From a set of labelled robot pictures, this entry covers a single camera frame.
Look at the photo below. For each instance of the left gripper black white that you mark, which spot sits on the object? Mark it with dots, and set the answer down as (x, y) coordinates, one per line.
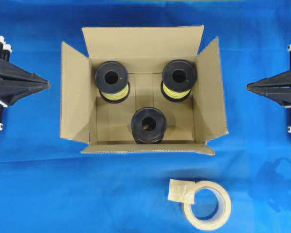
(21, 83)

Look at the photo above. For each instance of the beige packing tape roll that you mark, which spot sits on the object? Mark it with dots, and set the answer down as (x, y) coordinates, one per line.
(205, 204)

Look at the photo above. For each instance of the blue table cloth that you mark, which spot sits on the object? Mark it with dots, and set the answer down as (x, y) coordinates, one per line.
(48, 186)

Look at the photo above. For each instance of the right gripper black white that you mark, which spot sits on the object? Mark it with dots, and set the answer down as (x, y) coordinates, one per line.
(274, 87)

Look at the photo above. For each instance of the brown cardboard box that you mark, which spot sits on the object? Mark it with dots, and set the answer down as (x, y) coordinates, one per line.
(144, 52)

